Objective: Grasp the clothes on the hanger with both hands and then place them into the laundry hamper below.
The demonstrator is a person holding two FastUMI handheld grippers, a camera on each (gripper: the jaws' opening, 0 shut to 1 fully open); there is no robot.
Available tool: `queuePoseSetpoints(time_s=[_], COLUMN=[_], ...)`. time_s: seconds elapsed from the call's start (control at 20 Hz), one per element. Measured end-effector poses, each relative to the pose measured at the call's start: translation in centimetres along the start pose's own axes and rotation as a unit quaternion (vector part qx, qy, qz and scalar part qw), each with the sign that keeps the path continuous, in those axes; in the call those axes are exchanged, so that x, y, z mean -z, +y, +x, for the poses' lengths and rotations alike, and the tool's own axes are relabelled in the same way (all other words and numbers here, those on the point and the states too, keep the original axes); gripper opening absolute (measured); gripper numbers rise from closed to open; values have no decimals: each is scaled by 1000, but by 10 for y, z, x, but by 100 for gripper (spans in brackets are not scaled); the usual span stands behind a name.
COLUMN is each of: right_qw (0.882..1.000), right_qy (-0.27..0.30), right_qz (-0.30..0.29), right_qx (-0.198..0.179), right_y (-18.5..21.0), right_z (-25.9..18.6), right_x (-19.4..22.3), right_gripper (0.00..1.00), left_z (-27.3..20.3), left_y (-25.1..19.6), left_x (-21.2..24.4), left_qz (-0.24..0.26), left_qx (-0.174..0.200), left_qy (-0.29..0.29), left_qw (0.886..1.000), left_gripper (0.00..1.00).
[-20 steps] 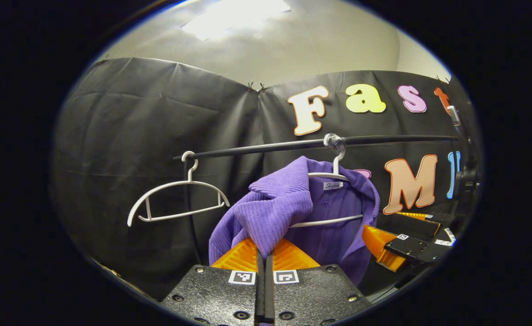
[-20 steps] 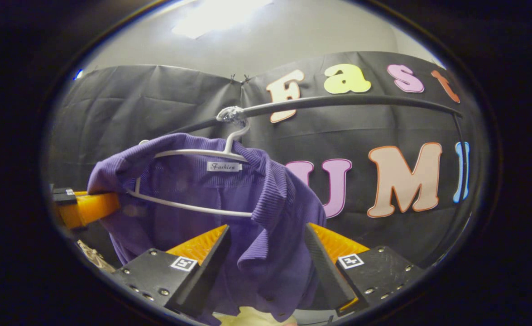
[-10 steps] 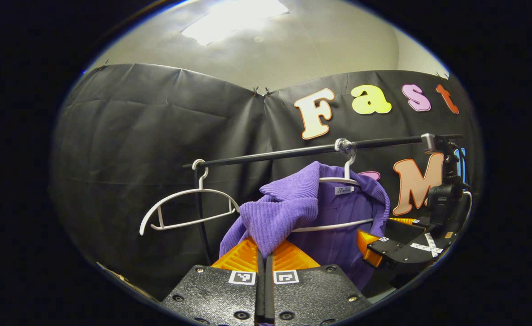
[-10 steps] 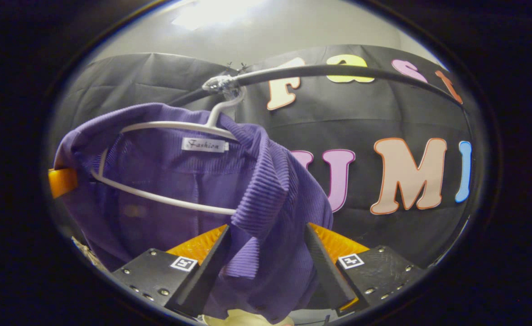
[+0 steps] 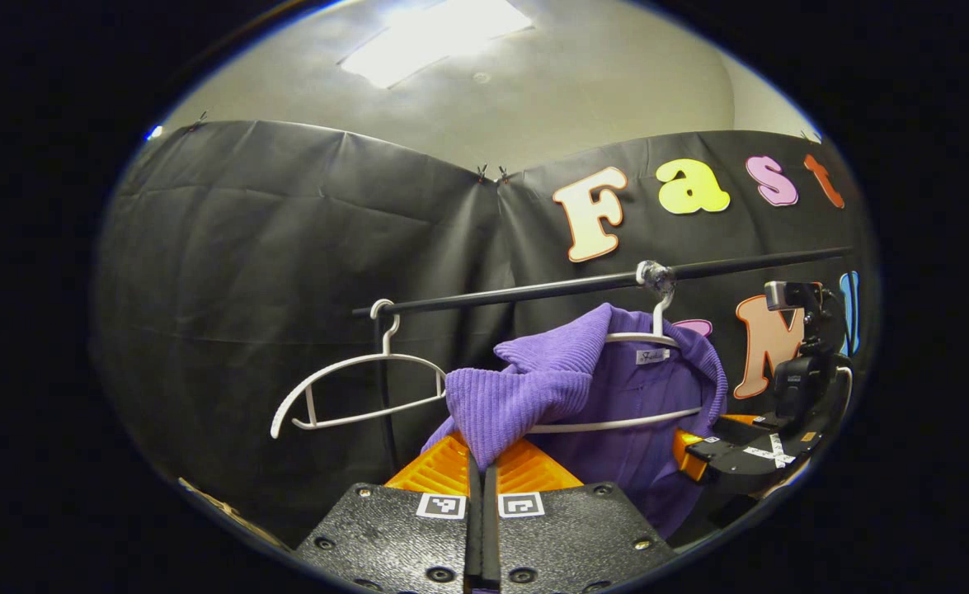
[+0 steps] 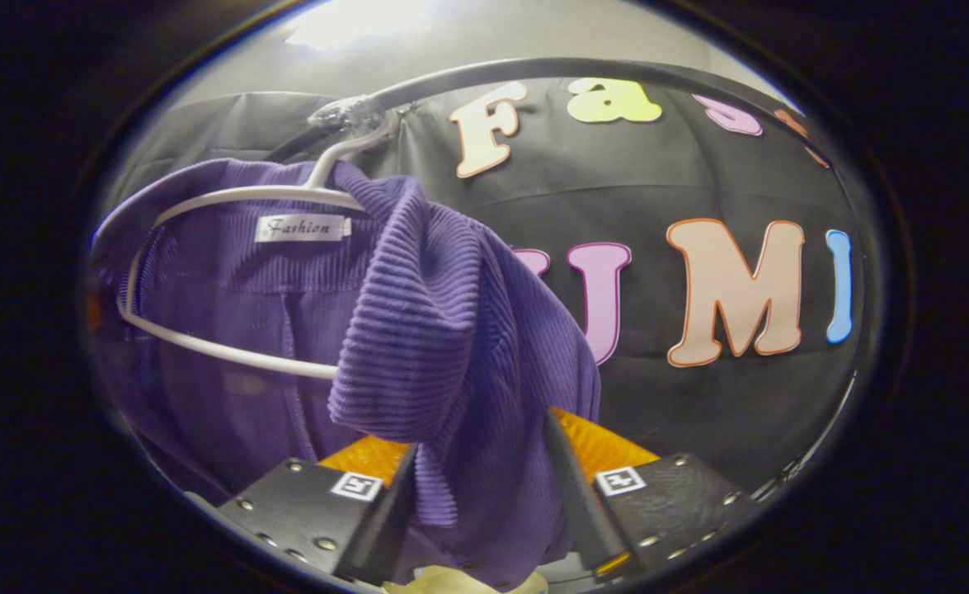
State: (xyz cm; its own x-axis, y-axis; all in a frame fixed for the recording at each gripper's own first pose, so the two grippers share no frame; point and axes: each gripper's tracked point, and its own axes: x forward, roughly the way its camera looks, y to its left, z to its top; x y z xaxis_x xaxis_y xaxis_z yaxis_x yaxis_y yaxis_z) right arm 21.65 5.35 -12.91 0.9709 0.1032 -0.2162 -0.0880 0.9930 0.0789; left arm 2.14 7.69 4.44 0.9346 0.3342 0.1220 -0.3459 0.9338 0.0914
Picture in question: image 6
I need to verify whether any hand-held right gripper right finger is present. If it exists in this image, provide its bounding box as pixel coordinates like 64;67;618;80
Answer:
542;406;761;578

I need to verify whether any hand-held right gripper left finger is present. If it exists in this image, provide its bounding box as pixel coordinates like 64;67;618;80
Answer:
216;435;421;582

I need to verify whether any cream laundry hamper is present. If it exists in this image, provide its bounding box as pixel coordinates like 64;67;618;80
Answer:
381;565;551;594

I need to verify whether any purple ribbed shirt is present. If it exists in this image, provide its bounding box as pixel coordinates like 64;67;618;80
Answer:
88;157;602;591

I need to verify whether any white clothes hanger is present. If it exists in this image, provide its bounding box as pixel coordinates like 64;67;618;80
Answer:
117;95;402;382

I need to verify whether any black clothes rack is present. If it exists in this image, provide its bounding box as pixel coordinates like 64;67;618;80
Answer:
266;56;835;166

